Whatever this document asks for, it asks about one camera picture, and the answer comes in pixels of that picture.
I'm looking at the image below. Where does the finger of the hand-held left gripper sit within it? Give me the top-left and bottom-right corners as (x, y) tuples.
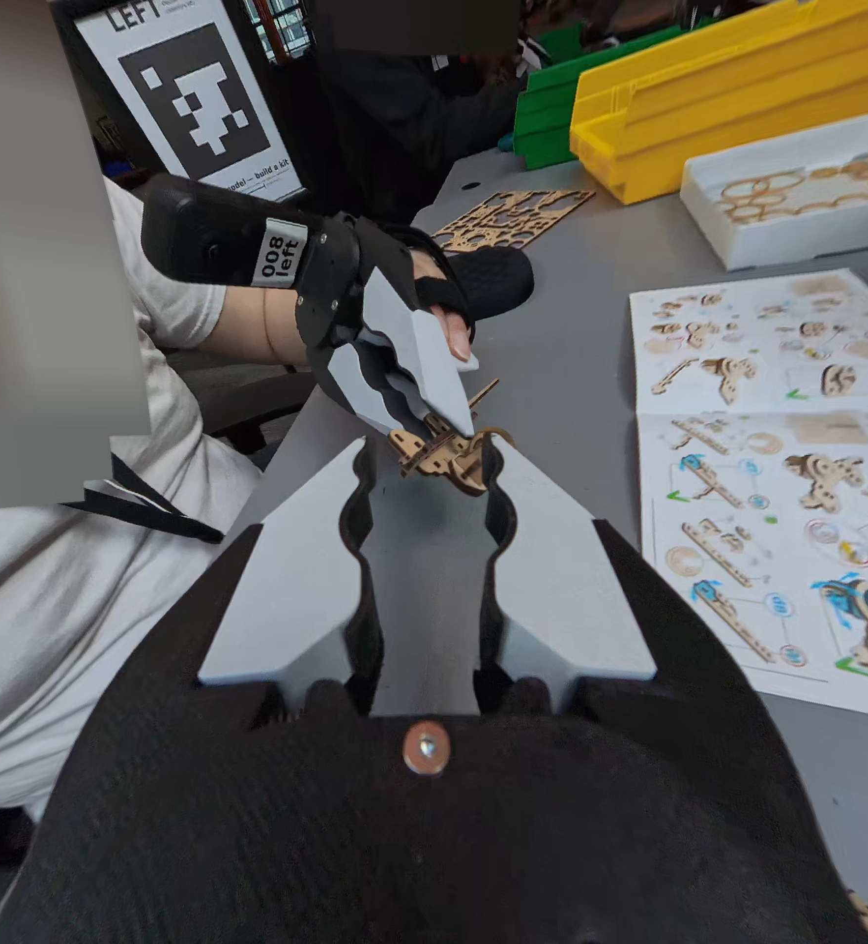
(359, 265), (481, 436)
(327, 341), (438, 438)

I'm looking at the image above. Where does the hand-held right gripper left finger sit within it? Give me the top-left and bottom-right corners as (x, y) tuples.
(197, 435), (385, 716)

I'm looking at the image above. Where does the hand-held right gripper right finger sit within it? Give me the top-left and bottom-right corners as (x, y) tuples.
(474, 441), (658, 716)

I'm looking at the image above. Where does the wooden model assembly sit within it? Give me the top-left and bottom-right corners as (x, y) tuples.
(388, 414), (516, 499)

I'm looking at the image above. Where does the person's left forearm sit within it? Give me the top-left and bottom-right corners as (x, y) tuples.
(202, 284), (313, 367)

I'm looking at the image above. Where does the person's left hand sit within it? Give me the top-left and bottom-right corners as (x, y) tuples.
(410, 251), (475, 362)

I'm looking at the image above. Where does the dark office chair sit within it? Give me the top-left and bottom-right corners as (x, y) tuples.
(161, 347), (317, 454)

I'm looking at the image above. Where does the person's white shirt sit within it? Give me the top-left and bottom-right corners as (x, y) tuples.
(0, 177), (265, 821)

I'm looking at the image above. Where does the white sign with black marker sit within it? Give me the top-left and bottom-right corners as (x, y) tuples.
(71, 0), (307, 204)

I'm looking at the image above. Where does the laser-cut plywood sheet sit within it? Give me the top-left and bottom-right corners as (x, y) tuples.
(432, 188), (597, 255)

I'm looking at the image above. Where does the green storage bin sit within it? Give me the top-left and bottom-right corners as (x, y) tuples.
(514, 22), (689, 171)

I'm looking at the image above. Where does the open instruction booklet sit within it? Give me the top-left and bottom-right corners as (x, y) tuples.
(629, 269), (868, 720)

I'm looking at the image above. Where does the yellow storage bin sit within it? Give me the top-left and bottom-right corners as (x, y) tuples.
(568, 29), (868, 206)
(573, 0), (868, 130)

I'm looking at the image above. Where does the white cardboard box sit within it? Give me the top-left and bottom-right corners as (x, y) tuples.
(679, 109), (868, 272)

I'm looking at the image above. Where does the group of wooden rings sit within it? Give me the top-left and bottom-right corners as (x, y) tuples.
(720, 158), (868, 226)

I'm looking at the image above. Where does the black lanyard strap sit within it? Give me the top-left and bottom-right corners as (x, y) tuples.
(61, 453), (225, 545)

